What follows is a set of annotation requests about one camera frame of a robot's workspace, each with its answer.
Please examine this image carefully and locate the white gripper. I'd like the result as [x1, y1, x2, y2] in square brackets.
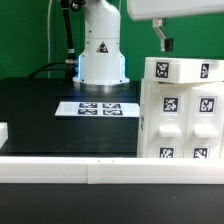
[127, 0, 224, 52]

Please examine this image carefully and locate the white cabinet door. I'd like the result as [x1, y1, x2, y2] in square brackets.
[146, 84, 190, 158]
[184, 82, 224, 159]

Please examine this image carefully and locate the white cabinet body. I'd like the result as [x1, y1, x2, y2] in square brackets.
[136, 78, 224, 159]

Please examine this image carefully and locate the white cabinet top block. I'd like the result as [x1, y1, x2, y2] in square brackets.
[144, 57, 224, 84]

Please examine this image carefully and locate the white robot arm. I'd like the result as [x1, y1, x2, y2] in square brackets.
[59, 0, 224, 88]

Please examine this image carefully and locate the white tag sheet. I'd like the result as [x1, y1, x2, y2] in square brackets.
[55, 102, 139, 118]

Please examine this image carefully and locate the white U-shaped fence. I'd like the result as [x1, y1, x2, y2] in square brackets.
[0, 121, 224, 185]

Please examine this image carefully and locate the black hose cable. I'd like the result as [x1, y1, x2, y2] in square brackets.
[27, 0, 80, 80]

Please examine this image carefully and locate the white cable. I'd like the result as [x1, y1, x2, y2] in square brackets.
[46, 0, 54, 79]

